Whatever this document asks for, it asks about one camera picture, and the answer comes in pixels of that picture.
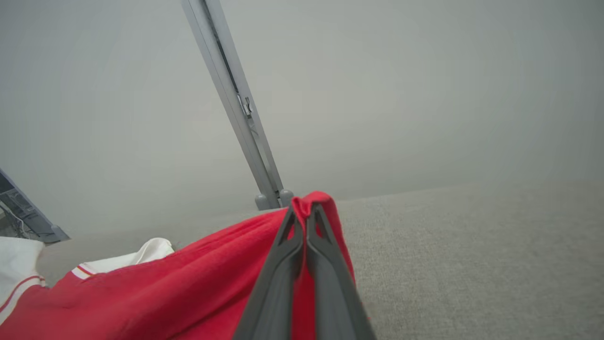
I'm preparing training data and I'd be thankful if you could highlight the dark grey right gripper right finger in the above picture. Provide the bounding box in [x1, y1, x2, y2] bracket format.
[306, 204, 378, 340]

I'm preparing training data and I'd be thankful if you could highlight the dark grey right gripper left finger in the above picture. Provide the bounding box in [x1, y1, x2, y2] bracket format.
[233, 207, 305, 340]

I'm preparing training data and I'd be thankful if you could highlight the red shirt with white stripes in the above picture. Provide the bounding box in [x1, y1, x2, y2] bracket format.
[0, 191, 366, 340]

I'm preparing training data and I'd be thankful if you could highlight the grey fabric sofa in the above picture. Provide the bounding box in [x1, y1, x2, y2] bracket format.
[35, 182, 604, 340]

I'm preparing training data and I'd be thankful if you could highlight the grey partition post with feet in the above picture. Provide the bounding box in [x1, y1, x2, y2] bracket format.
[181, 0, 294, 211]

